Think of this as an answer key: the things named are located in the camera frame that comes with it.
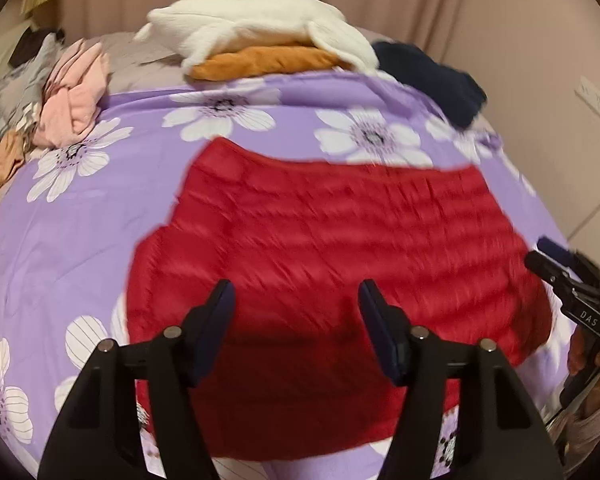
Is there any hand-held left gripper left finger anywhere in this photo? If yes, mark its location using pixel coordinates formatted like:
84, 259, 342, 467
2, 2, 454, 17
37, 280, 237, 480

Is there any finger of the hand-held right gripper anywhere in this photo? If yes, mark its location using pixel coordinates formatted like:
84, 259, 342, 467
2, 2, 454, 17
524, 251, 573, 288
537, 236, 576, 267

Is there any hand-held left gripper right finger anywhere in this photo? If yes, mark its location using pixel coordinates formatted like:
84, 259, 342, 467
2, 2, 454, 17
357, 279, 566, 480

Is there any red down jacket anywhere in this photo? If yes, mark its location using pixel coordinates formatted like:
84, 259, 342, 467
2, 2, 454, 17
126, 137, 555, 461

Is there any person's right forearm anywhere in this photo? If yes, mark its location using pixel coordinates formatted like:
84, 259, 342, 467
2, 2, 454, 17
550, 360, 600, 468

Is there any person's right hand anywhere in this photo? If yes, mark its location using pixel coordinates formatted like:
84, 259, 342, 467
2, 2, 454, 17
567, 332, 588, 373

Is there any purple floral blanket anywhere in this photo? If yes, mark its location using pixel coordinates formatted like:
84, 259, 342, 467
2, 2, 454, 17
0, 71, 576, 480

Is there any navy garment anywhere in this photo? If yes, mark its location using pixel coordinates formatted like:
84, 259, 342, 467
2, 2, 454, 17
371, 41, 488, 130

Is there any orange garment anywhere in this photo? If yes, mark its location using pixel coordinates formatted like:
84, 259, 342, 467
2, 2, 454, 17
185, 45, 353, 82

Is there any pink garment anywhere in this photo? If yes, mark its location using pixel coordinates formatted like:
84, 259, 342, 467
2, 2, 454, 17
32, 40, 112, 148

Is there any tan cloth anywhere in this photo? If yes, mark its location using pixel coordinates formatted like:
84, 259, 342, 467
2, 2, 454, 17
0, 130, 27, 201

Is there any beige bed sheet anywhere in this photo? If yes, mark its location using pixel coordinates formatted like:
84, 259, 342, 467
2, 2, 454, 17
97, 31, 193, 97

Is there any white fleece garment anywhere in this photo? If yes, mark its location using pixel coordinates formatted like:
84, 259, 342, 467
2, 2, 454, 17
134, 0, 380, 77

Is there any grey plaid cloth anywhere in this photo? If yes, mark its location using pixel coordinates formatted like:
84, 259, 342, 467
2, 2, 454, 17
0, 35, 63, 151

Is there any dark cloth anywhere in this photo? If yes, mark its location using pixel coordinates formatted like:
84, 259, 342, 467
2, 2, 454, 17
7, 27, 66, 68

